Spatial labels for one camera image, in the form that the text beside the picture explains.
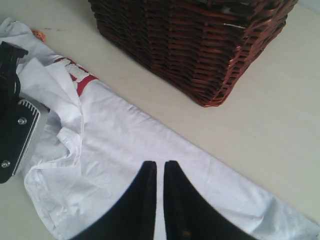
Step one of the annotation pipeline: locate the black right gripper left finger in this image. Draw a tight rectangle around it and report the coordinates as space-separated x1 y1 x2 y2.
73 161 157 240

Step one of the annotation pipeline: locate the white t-shirt with red lettering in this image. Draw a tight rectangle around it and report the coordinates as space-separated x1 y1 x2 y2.
0 18 320 240

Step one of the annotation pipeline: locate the dark red wicker basket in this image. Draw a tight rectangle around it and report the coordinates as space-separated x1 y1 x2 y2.
90 0 296 107

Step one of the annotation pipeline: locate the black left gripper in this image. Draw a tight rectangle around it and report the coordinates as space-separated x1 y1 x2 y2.
0 41 29 118

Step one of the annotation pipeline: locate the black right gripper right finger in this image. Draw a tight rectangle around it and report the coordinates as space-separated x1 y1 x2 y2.
163 160 254 240

